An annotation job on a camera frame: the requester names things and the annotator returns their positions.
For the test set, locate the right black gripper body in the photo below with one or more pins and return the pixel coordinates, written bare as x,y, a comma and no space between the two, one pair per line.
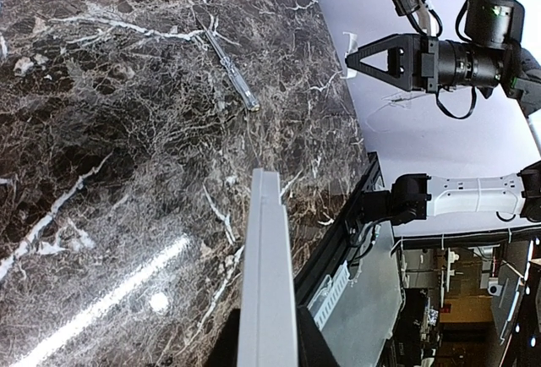
429,63

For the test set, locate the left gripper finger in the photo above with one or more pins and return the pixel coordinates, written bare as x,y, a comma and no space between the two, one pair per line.
313,351

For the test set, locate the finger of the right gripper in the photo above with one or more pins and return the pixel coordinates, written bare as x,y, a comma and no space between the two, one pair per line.
393,60

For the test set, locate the white remote control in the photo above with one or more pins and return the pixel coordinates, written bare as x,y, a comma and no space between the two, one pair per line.
268,327

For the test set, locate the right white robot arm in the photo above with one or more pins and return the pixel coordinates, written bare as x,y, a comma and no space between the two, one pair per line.
487,55

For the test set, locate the white slotted cable duct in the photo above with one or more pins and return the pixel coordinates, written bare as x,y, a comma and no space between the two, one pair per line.
328,294

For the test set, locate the black front table rail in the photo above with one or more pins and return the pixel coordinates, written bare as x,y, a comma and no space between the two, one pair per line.
338,231

